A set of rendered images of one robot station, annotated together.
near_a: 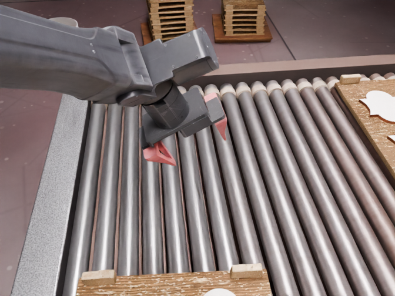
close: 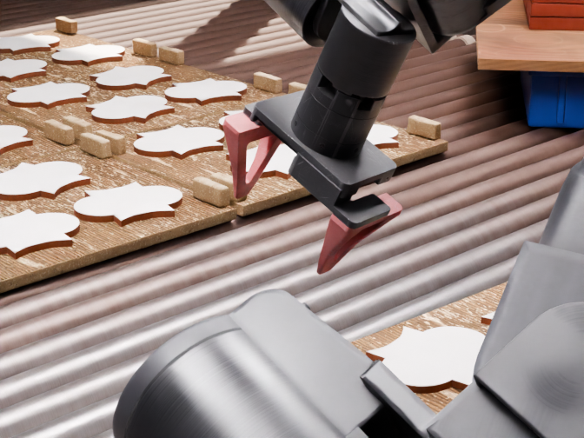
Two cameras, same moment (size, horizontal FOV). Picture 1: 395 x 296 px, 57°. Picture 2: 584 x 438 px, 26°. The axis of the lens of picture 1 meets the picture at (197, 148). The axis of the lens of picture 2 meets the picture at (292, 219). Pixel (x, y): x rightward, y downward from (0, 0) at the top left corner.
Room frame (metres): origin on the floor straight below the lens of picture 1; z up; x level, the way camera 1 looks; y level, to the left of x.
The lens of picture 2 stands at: (1.00, 0.76, 1.51)
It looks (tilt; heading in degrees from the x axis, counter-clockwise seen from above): 21 degrees down; 234
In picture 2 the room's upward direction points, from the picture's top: straight up
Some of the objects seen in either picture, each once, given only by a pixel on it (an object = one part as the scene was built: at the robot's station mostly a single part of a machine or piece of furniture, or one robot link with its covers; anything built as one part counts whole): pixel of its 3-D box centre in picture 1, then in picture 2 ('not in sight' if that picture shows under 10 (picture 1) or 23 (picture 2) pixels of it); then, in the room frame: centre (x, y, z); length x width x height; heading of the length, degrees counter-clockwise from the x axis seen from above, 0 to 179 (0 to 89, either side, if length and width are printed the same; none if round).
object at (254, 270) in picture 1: (246, 271); not in sight; (0.33, -0.09, 0.95); 0.06 x 0.02 x 0.03; 93
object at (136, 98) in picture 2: not in sight; (129, 92); (-0.01, -1.07, 0.94); 0.41 x 0.35 x 0.04; 7
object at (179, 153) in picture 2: not in sight; (269, 139); (-0.05, -0.72, 0.94); 0.41 x 0.35 x 0.04; 6
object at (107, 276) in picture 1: (99, 277); not in sight; (0.32, 0.18, 0.95); 0.06 x 0.02 x 0.03; 93
